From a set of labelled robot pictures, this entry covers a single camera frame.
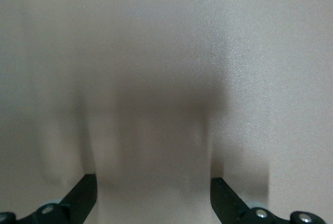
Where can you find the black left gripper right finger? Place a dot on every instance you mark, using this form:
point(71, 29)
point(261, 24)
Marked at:
point(223, 200)

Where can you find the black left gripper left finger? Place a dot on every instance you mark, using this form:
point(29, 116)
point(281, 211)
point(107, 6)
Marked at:
point(83, 198)

